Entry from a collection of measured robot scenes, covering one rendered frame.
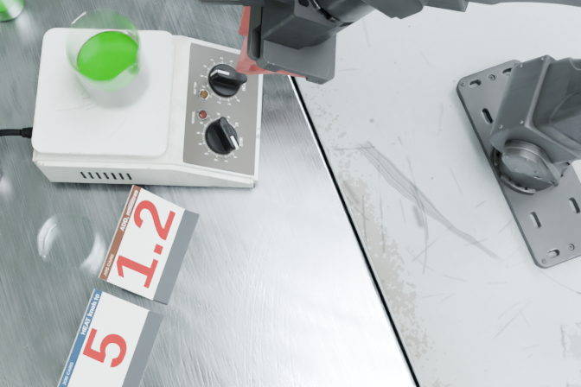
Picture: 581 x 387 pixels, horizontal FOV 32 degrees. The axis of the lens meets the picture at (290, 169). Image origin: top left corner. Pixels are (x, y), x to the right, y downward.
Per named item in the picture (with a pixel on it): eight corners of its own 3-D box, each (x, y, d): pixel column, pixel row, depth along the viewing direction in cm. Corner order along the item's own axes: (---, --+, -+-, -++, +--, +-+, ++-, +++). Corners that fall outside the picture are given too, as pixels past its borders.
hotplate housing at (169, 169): (264, 65, 99) (261, 30, 91) (258, 192, 95) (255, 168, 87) (40, 58, 99) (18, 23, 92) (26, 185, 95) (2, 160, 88)
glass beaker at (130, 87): (86, 48, 90) (65, 6, 82) (156, 49, 90) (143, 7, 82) (80, 121, 88) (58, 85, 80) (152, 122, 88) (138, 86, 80)
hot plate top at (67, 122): (176, 34, 91) (175, 29, 90) (168, 159, 88) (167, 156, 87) (46, 30, 91) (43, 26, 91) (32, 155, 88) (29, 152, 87)
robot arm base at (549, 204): (559, 254, 85) (634, 225, 86) (466, 51, 91) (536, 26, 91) (538, 271, 93) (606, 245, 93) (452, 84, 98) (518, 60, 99)
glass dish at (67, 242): (112, 237, 94) (108, 232, 92) (76, 285, 93) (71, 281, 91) (67, 206, 95) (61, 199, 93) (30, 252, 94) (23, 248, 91)
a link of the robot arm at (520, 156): (504, 150, 82) (571, 174, 81) (534, 56, 84) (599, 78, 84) (489, 173, 88) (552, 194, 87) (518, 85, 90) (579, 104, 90)
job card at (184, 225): (200, 214, 94) (195, 203, 91) (168, 305, 92) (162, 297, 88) (138, 196, 95) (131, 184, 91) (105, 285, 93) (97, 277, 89)
